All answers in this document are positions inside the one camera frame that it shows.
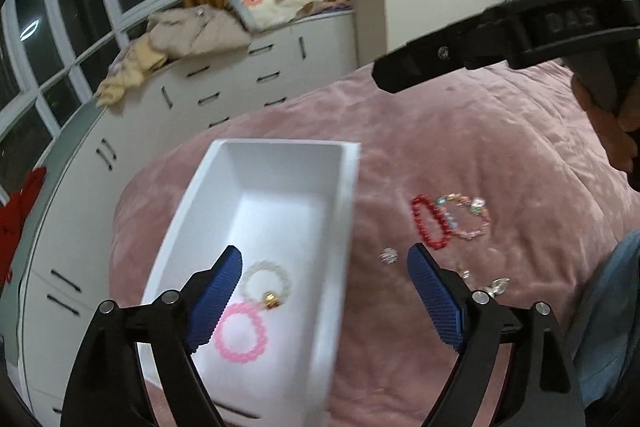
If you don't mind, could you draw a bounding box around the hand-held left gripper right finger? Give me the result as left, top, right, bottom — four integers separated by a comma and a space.
406, 243, 586, 427

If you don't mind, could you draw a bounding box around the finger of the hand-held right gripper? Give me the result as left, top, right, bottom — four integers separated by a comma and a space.
372, 0, 640, 94

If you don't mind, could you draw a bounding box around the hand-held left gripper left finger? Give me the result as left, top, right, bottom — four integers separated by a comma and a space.
60, 245, 244, 427

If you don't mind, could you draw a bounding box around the white bead bracelet gold charm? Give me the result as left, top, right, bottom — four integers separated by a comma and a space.
237, 260, 292, 309

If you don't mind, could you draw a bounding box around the pink bead bracelet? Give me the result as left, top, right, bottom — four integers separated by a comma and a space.
214, 301, 269, 362

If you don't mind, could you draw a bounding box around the clear crystal bracelet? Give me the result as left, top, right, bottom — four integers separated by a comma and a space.
379, 247, 512, 299

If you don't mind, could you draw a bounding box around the red bead bracelet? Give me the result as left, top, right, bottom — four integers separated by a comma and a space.
411, 194, 454, 251

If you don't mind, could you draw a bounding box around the pink multicolour crystal bracelet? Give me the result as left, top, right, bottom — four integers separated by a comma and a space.
436, 193, 492, 241

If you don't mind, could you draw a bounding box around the white rectangular box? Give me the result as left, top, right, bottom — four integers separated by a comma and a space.
137, 138, 362, 420

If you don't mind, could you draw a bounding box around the person's right hand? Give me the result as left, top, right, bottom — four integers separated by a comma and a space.
570, 76, 640, 190

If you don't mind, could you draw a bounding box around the pink quilted blanket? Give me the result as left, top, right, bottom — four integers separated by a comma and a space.
107, 59, 640, 427

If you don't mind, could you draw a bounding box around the person's blue jeans leg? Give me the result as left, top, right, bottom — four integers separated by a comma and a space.
570, 231, 640, 414

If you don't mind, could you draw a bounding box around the red cloth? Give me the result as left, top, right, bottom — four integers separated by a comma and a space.
0, 167, 49, 289

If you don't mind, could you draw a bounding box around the white drawer cabinet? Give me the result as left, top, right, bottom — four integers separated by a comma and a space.
0, 7, 359, 414

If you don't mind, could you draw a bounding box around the beige crumpled clothes pile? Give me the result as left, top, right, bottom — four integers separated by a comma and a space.
95, 4, 253, 108

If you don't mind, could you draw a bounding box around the white framed window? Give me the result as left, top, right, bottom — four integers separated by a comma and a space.
0, 0, 184, 144

